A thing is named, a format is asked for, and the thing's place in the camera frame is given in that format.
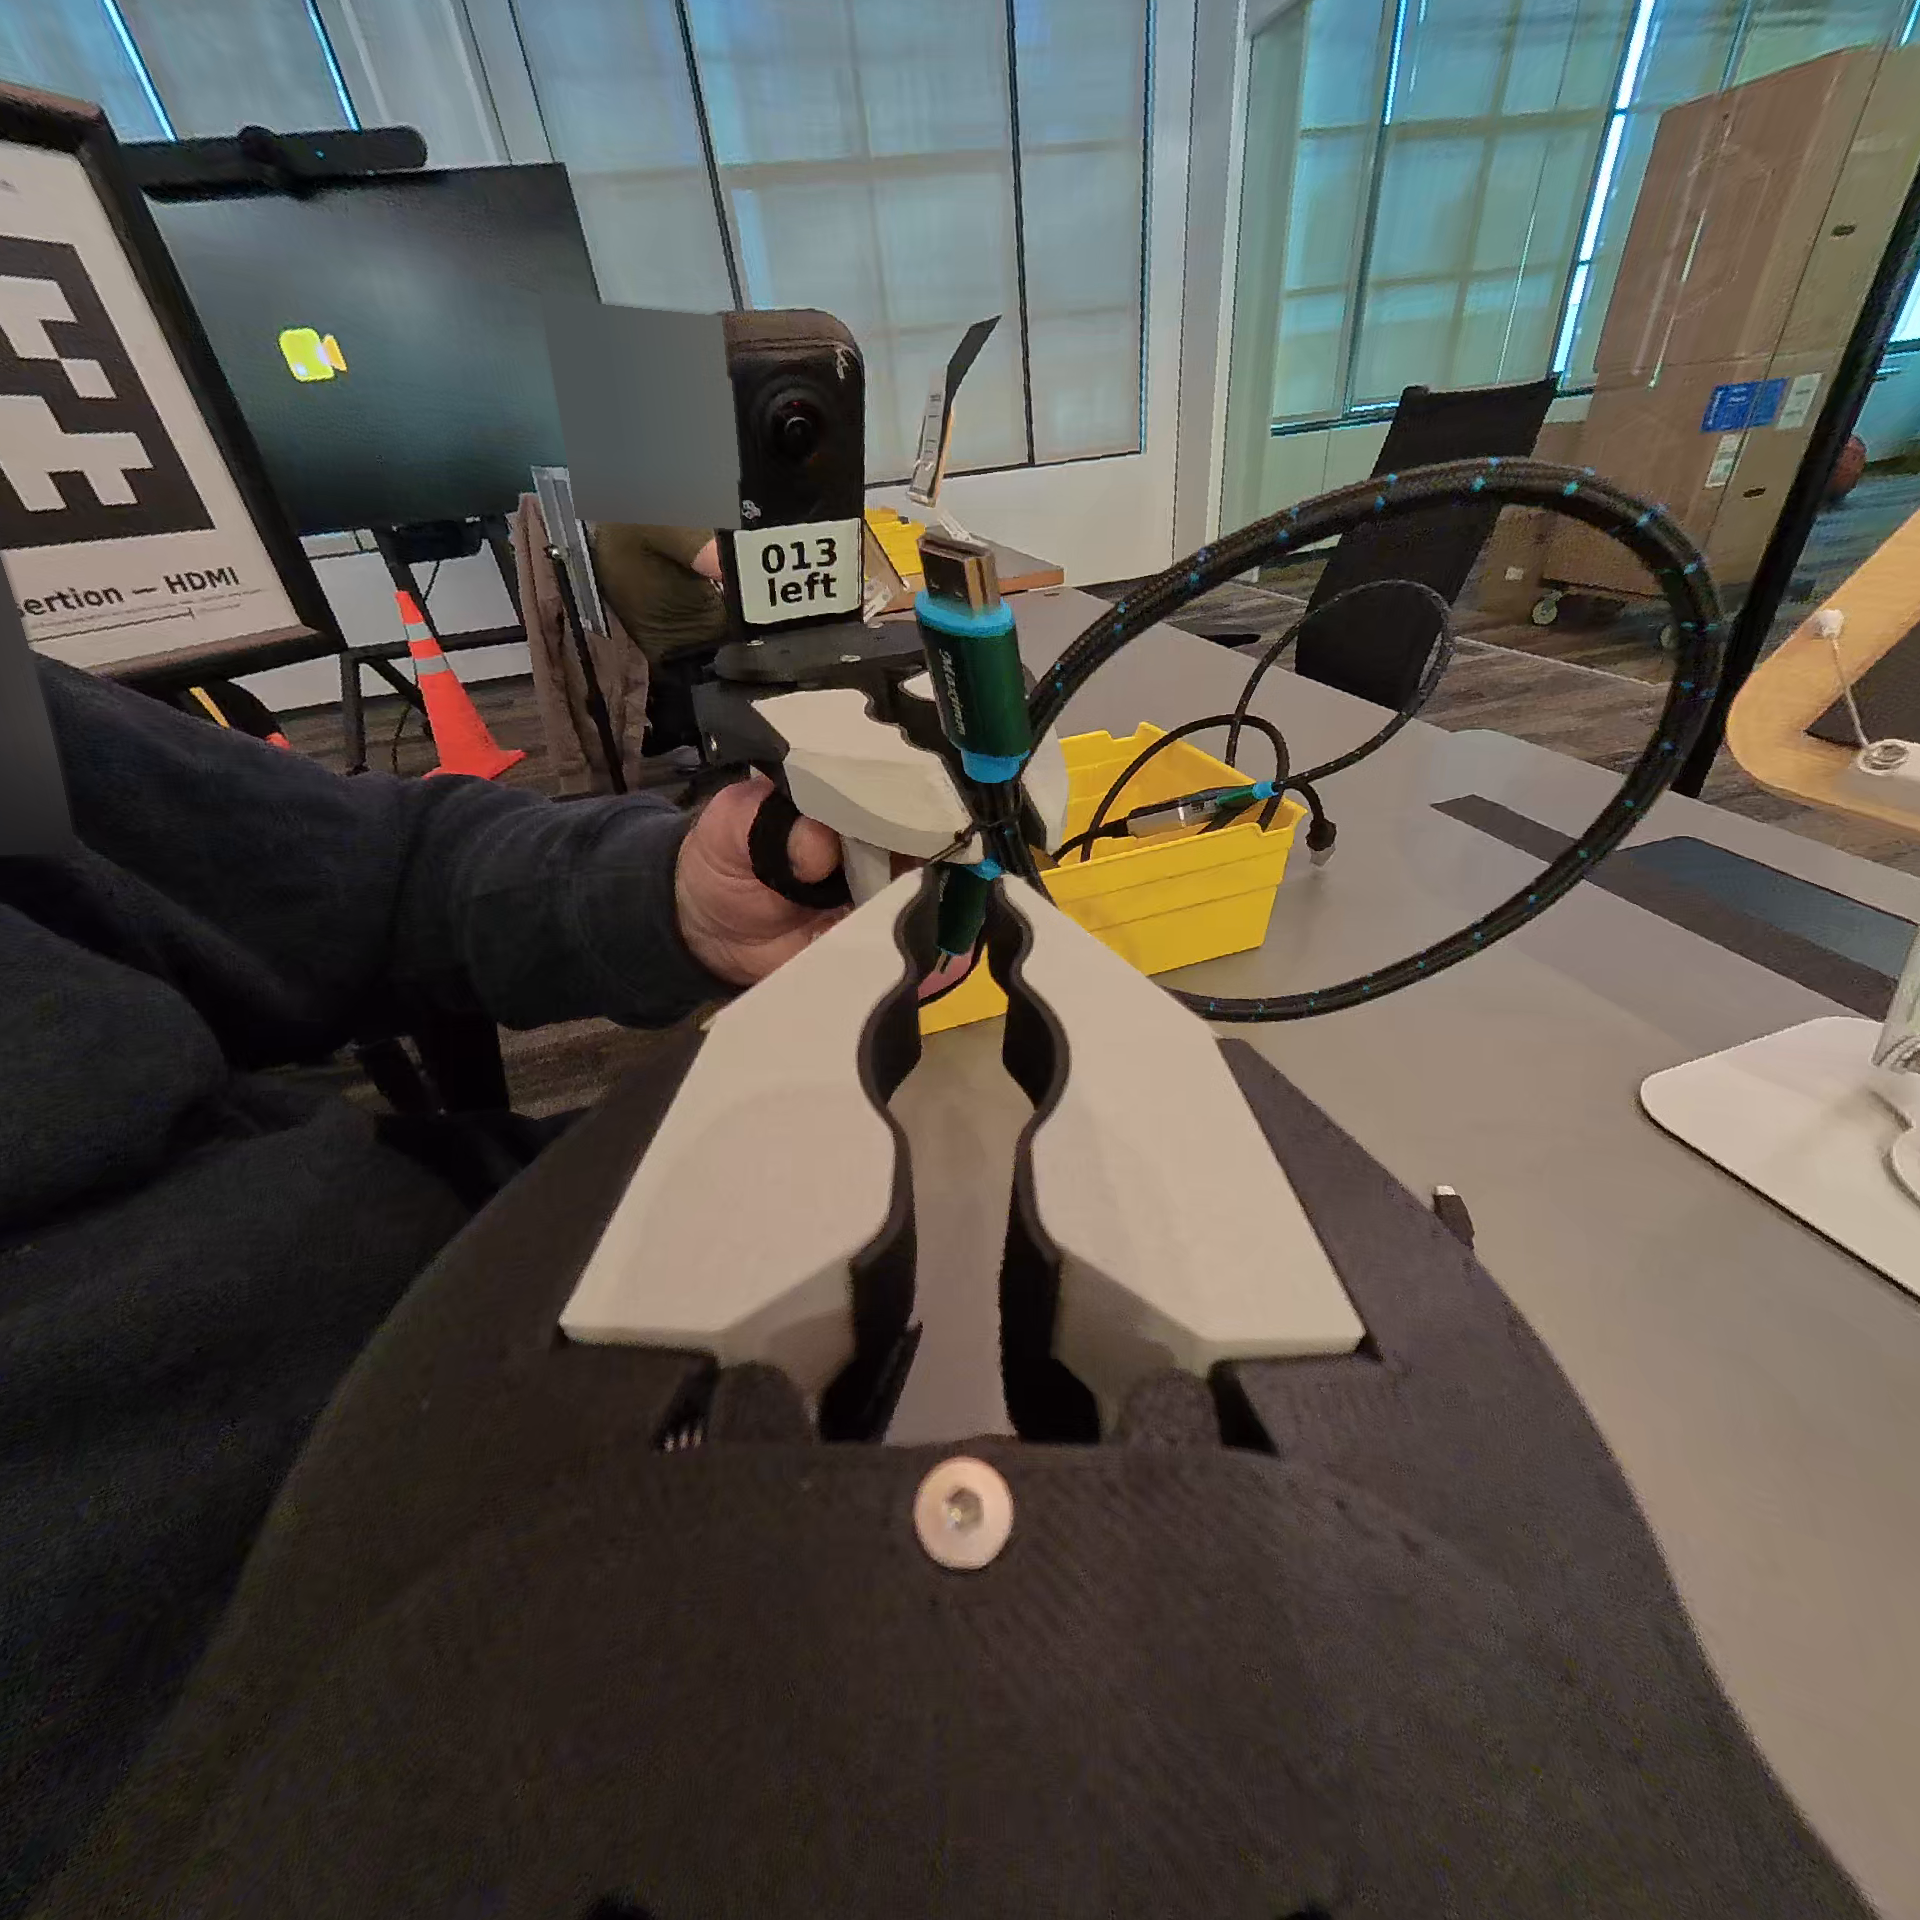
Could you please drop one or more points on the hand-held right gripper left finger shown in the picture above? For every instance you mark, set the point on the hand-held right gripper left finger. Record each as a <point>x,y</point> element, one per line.
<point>721,1201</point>

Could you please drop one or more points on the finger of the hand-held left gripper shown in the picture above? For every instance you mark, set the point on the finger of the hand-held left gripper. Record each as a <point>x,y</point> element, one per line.
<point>1037,788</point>
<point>873,781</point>

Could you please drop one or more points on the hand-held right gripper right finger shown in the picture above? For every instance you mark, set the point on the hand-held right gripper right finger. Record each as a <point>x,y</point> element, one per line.
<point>1201,1217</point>

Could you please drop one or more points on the yellow plastic bin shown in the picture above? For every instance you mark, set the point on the yellow plastic bin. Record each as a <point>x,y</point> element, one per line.
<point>1201,885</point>

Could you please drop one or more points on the person's left forearm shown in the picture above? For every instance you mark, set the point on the person's left forearm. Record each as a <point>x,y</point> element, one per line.
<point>333,855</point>

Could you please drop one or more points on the person's left hand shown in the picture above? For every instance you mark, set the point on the person's left hand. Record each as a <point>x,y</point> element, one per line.
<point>737,885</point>

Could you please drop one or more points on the grey background table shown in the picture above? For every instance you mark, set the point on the grey background table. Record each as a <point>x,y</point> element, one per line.
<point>1006,566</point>

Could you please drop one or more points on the black monitor screen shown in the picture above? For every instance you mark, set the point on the black monitor screen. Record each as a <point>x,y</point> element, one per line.
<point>391,333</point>

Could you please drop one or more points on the orange traffic cone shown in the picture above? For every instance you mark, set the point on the orange traffic cone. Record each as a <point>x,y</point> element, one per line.
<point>459,708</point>

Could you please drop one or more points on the black office chair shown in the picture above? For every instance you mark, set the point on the black office chair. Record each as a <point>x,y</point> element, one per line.
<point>1442,511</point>

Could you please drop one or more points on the person's black top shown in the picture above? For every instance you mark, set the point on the person's black top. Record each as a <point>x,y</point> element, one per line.
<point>212,1410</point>

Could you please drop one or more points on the black webcam bar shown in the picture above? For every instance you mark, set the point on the black webcam bar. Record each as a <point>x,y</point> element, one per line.
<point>270,161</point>

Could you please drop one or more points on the framed marker sign board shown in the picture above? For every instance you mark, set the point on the framed marker sign board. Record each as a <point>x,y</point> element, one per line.
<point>123,422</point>

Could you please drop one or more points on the cart with cardboard boxes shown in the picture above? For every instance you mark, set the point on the cart with cardboard boxes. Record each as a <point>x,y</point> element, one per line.
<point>1772,270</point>

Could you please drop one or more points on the black stand pole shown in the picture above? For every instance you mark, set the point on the black stand pole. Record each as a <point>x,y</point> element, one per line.
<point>1833,362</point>

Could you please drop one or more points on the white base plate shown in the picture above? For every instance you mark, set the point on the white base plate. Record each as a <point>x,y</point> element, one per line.
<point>1802,1156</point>

